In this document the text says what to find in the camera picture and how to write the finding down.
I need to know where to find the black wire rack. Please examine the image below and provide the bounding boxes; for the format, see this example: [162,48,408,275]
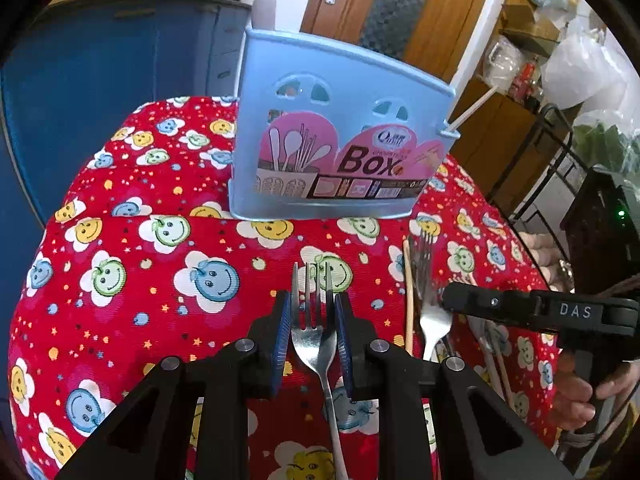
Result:
[487,105,591,241]

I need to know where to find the wooden chopstick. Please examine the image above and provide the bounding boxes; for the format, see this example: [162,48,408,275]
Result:
[403,240,416,356]
[492,350,516,406]

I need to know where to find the silver metal fork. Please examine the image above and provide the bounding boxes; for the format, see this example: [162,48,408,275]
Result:
[291,261,349,480]
[413,231,455,363]

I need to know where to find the silver metal utensil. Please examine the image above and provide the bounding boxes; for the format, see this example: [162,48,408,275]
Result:
[469,317,501,391]

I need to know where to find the white plastic bag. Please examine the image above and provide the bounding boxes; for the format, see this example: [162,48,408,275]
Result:
[542,25,631,111]

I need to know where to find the wooden door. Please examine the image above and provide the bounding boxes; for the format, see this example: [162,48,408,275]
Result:
[300,0,501,86]

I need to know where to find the red smiley print tablecloth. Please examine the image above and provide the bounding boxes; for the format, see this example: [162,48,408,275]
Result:
[7,95,563,480]

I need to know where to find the bag of green vegetables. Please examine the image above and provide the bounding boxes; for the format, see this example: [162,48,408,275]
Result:
[575,110,640,173]

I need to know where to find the blue base cabinet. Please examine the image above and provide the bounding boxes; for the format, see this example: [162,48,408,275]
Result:
[0,0,251,241]

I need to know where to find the person's right hand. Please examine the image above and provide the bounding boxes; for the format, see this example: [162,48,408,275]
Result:
[520,232,640,433]

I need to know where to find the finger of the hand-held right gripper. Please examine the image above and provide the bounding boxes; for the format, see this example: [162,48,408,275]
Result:
[441,281,563,333]

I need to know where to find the blue plastic utensil holder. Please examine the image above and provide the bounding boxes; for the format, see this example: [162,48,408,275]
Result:
[229,27,458,222]

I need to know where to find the bagged white jug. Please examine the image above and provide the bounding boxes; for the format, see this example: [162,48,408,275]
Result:
[482,37,526,91]

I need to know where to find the pale chopstick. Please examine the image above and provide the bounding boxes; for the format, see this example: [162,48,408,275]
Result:
[446,85,499,133]

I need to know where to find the wooden shelf unit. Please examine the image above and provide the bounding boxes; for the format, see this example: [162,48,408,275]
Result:
[450,0,586,211]

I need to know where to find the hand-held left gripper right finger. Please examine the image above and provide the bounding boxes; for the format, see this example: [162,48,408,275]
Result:
[334,291,576,480]

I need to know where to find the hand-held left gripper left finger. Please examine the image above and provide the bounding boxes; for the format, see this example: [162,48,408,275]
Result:
[55,290,293,480]

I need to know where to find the red packets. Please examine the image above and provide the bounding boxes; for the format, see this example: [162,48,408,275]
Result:
[510,57,543,106]

